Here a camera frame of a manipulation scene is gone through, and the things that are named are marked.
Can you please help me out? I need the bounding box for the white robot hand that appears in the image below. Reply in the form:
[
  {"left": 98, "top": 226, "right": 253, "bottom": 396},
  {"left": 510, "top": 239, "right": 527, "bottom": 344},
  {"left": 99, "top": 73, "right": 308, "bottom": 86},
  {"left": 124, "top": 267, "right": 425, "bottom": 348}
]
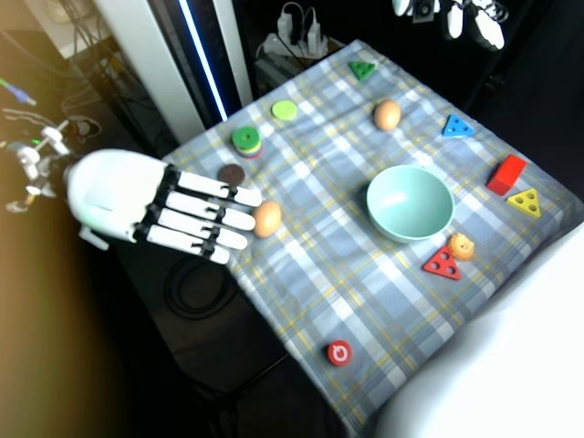
[
  {"left": 66, "top": 148, "right": 264, "bottom": 266},
  {"left": 391, "top": 0, "right": 507, "bottom": 51}
]

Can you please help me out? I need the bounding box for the brown egg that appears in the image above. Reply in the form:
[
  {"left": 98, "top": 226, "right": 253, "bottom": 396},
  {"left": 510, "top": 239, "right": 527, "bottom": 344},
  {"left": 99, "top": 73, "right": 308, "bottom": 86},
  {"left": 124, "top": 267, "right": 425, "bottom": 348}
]
[
  {"left": 252, "top": 200, "right": 283, "bottom": 239},
  {"left": 373, "top": 99, "right": 403, "bottom": 133}
]

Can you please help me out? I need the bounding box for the mint green bowl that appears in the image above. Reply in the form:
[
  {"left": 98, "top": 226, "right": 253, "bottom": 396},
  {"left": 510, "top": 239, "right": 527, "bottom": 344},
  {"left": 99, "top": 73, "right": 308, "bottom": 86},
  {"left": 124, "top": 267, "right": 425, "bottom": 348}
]
[{"left": 365, "top": 164, "right": 456, "bottom": 245}]

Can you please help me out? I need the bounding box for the blue triangle block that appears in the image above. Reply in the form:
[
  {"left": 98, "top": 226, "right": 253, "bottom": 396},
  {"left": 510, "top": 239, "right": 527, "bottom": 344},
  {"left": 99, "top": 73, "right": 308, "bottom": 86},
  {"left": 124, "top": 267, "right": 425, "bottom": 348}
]
[{"left": 441, "top": 113, "right": 476, "bottom": 140}]

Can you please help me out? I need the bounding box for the brown round disc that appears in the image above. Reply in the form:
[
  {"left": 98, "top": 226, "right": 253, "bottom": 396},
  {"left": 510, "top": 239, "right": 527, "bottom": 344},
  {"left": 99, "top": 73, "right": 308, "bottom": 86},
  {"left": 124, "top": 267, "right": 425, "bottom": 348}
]
[{"left": 216, "top": 163, "right": 246, "bottom": 187}]

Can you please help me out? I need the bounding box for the green triangle block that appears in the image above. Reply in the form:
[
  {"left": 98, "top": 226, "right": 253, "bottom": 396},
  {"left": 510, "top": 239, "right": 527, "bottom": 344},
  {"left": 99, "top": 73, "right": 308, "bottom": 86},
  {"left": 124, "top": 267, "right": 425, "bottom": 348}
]
[{"left": 349, "top": 59, "right": 379, "bottom": 84}]

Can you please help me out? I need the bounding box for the white column with blue light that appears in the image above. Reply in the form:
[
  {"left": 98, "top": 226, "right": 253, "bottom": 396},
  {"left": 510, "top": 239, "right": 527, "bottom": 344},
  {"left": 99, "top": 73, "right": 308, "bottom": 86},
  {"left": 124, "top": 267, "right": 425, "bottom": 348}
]
[{"left": 93, "top": 0, "right": 255, "bottom": 146}]

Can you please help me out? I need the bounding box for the red rectangular block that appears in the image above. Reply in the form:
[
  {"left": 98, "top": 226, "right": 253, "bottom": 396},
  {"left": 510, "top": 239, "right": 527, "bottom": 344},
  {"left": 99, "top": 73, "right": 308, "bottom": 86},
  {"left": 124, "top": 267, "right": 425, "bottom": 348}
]
[{"left": 485, "top": 153, "right": 529, "bottom": 197}]

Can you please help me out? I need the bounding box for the white plug adapter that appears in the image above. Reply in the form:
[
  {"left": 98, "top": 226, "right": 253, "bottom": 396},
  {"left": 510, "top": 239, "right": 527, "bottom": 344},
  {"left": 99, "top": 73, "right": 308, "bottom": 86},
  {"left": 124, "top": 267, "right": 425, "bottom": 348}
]
[
  {"left": 305, "top": 13, "right": 324, "bottom": 52},
  {"left": 276, "top": 4, "right": 298, "bottom": 46}
]

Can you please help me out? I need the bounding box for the yellow triangle block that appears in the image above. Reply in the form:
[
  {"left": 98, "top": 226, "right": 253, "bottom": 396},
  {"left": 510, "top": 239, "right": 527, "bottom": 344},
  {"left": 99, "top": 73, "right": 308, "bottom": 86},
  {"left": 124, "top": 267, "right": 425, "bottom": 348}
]
[{"left": 506, "top": 187, "right": 543, "bottom": 219}]

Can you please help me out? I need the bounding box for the light green disc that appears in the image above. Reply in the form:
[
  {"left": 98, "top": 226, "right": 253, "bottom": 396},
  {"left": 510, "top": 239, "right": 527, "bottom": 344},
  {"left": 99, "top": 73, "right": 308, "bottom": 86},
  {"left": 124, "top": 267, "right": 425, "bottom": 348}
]
[{"left": 270, "top": 99, "right": 299, "bottom": 122}]

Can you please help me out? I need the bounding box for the white power strip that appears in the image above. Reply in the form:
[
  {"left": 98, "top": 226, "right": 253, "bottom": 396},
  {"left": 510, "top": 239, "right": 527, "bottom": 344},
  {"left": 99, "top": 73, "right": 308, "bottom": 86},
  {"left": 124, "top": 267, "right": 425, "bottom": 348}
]
[{"left": 260, "top": 31, "right": 330, "bottom": 59}]

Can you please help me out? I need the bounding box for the orange lion toy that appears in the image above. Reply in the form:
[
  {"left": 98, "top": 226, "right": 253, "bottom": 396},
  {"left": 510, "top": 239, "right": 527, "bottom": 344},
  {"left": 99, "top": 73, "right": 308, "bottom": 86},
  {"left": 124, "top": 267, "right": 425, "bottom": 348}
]
[{"left": 446, "top": 232, "right": 476, "bottom": 262}]

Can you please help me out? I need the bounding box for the plaid cloth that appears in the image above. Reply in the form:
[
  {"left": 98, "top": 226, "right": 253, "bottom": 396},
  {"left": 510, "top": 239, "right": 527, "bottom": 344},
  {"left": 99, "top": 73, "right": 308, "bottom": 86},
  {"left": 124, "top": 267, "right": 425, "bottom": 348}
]
[{"left": 162, "top": 39, "right": 579, "bottom": 438}]

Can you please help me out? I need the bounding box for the red triangle block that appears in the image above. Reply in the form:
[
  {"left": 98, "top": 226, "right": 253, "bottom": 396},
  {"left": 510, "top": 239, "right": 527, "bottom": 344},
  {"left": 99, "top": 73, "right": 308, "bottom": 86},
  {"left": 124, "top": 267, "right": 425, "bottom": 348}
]
[{"left": 422, "top": 245, "right": 464, "bottom": 282}]

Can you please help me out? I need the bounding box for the red round disc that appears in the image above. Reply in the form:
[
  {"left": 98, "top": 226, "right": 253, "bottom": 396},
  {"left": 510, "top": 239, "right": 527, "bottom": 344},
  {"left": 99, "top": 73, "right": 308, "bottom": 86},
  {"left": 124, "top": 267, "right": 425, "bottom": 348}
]
[{"left": 325, "top": 339, "right": 354, "bottom": 368}]

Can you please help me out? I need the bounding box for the white robot body shell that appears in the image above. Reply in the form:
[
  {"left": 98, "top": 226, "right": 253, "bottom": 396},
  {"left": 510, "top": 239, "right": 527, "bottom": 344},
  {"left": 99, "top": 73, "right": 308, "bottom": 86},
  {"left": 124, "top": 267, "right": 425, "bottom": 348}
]
[{"left": 372, "top": 217, "right": 584, "bottom": 438}]

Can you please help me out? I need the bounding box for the black cable coil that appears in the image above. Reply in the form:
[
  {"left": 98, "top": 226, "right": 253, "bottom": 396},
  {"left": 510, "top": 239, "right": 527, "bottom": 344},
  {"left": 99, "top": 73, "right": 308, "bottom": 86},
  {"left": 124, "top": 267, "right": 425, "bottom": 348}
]
[{"left": 164, "top": 258, "right": 239, "bottom": 321}]

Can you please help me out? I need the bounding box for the green and blue cable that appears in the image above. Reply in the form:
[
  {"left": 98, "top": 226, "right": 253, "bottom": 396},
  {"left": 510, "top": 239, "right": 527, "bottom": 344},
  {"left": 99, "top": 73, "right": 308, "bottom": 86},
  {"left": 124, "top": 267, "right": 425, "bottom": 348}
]
[{"left": 0, "top": 77, "right": 37, "bottom": 107}]

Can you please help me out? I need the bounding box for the coloured ring stack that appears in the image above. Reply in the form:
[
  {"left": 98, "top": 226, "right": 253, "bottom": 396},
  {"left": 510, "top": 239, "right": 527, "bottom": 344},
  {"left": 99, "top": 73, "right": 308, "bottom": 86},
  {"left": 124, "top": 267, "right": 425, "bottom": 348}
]
[{"left": 230, "top": 125, "right": 265, "bottom": 161}]

